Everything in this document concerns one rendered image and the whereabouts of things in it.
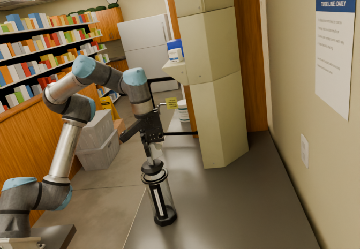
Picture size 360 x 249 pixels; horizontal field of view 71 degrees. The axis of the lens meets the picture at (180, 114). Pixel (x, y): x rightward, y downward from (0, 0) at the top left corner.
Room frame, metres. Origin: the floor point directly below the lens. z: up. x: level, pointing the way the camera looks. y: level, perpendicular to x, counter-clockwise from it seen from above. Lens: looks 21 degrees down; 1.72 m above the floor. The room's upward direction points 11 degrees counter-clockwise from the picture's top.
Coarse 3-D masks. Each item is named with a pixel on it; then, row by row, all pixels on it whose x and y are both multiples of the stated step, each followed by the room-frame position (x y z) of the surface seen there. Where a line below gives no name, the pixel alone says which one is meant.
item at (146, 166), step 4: (156, 160) 0.87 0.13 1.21; (160, 160) 0.87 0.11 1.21; (144, 164) 0.86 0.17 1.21; (148, 164) 0.85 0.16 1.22; (156, 164) 0.84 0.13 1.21; (160, 164) 0.84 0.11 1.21; (144, 168) 0.83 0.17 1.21; (148, 168) 0.83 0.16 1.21; (152, 168) 0.82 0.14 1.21; (156, 168) 0.82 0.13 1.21; (160, 168) 0.83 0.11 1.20; (144, 172) 0.82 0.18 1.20; (148, 172) 0.81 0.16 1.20; (152, 172) 0.81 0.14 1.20; (156, 172) 0.82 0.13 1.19
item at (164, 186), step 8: (144, 176) 0.86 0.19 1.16; (152, 176) 0.89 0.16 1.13; (160, 176) 0.89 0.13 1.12; (160, 184) 0.81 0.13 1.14; (168, 184) 0.85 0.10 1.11; (168, 192) 0.83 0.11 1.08; (152, 200) 0.82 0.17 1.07; (168, 200) 0.82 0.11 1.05; (152, 208) 0.83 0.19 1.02; (168, 208) 0.82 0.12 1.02; (168, 216) 0.81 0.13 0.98
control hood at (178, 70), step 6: (168, 66) 1.18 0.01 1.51; (174, 66) 1.17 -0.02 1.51; (180, 66) 1.16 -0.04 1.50; (168, 72) 1.17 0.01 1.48; (174, 72) 1.16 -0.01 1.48; (180, 72) 1.16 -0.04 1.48; (186, 72) 1.16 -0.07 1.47; (174, 78) 1.17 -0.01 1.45; (180, 78) 1.16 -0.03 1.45; (186, 78) 1.15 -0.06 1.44; (186, 84) 1.16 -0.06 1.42
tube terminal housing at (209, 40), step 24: (192, 24) 1.14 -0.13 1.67; (216, 24) 1.17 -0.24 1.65; (192, 48) 1.14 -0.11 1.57; (216, 48) 1.16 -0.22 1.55; (192, 72) 1.15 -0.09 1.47; (216, 72) 1.15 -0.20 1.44; (240, 72) 1.24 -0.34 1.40; (192, 96) 1.15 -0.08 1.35; (216, 96) 1.14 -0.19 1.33; (240, 96) 1.23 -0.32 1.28; (216, 120) 1.13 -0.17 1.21; (240, 120) 1.22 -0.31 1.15; (216, 144) 1.14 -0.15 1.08; (240, 144) 1.21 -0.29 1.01
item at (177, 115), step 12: (156, 84) 1.54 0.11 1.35; (168, 84) 1.52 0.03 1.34; (180, 84) 1.49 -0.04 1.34; (156, 96) 1.55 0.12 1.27; (168, 96) 1.52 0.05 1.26; (180, 96) 1.49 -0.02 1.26; (168, 108) 1.53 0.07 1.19; (180, 108) 1.50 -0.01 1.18; (192, 108) 1.47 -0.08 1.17; (168, 120) 1.53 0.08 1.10; (180, 120) 1.51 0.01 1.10; (192, 120) 1.48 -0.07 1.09
